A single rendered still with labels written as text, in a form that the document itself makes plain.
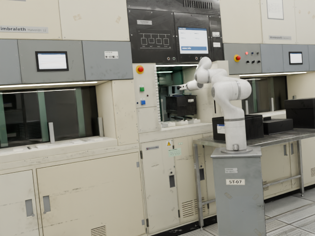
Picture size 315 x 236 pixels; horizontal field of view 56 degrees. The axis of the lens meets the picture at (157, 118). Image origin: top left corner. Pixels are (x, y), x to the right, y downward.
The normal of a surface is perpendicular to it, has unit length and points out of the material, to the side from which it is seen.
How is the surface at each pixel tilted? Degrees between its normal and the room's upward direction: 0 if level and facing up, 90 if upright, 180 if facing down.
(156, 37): 90
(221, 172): 90
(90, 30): 90
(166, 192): 90
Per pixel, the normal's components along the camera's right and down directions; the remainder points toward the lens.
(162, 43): 0.46, 0.00
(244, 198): -0.29, 0.07
